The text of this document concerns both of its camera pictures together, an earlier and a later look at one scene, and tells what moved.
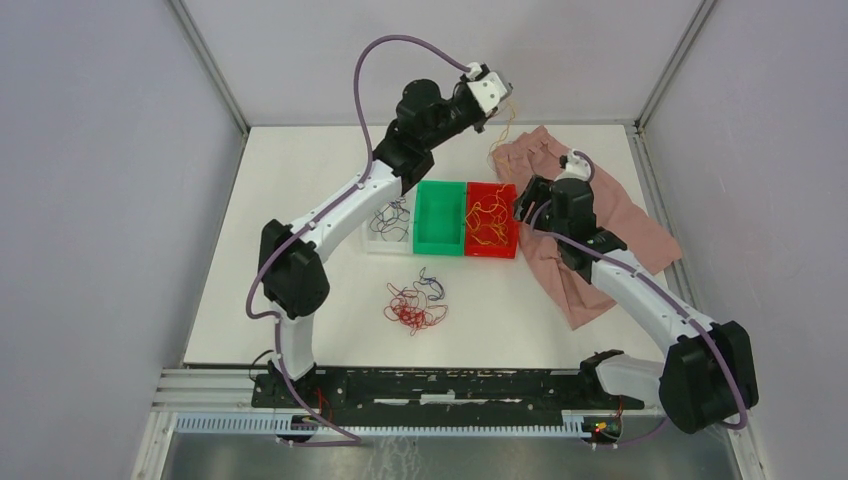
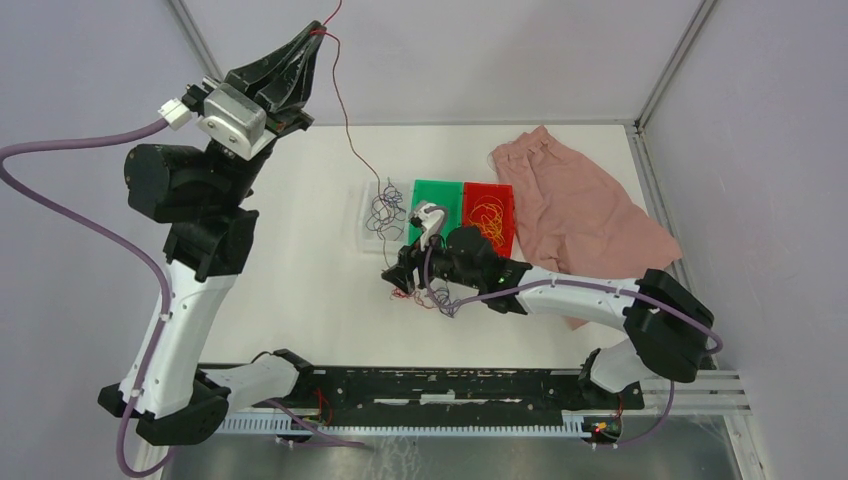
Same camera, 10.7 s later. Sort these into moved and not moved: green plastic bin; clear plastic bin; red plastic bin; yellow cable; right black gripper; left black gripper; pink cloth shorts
Moved: left black gripper; right black gripper
Not moved: green plastic bin; red plastic bin; pink cloth shorts; yellow cable; clear plastic bin
